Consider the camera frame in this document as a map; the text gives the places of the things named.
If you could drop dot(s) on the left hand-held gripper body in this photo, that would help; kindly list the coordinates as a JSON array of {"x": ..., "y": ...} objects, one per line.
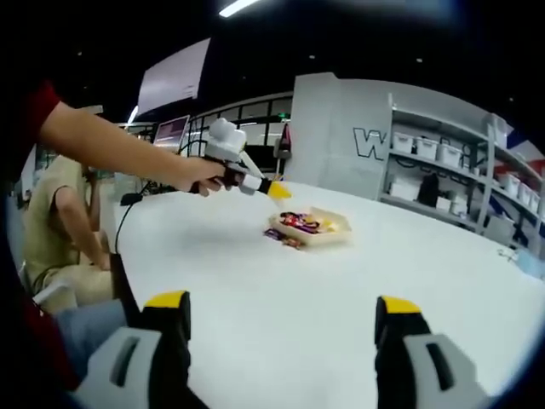
[{"x": 225, "y": 145}]

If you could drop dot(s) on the row of white storage bins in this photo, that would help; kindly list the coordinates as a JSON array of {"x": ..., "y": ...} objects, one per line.
[{"x": 426, "y": 147}]

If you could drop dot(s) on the lit computer monitor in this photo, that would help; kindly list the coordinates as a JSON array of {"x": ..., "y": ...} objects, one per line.
[{"x": 172, "y": 130}]

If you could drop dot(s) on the black bag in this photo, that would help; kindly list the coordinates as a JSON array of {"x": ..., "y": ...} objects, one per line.
[{"x": 429, "y": 191}]

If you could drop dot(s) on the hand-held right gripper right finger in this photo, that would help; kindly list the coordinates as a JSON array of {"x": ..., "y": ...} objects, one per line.
[{"x": 394, "y": 353}]

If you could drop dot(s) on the cream hexagonal container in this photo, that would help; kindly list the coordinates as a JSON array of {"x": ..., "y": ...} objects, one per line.
[{"x": 328, "y": 238}]

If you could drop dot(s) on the pile of snack packets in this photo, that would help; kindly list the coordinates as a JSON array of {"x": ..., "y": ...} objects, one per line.
[{"x": 306, "y": 223}]

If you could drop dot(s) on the person's blue jeans leg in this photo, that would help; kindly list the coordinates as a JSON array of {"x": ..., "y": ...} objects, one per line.
[{"x": 89, "y": 332}]

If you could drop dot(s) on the red hanging bag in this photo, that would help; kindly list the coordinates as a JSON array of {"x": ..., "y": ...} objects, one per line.
[{"x": 284, "y": 140}]

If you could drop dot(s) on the grey metal shelf rack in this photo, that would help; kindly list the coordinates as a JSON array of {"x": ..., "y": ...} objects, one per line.
[{"x": 489, "y": 145}]

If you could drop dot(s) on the outlined letter wall sign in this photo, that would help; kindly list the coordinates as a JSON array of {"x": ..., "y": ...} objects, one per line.
[{"x": 368, "y": 145}]

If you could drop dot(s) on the person's left hand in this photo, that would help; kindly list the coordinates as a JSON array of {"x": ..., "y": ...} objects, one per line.
[{"x": 204, "y": 179}]

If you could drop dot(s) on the light blue pouch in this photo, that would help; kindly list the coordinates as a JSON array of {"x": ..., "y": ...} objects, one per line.
[{"x": 532, "y": 264}]

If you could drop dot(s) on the ceiling light strip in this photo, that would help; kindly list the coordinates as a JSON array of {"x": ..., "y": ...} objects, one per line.
[{"x": 238, "y": 7}]

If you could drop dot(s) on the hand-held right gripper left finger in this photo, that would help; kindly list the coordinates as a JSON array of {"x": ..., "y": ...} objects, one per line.
[{"x": 166, "y": 349}]

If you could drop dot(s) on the hanging projection screen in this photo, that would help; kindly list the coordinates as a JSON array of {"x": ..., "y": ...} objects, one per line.
[{"x": 174, "y": 81}]

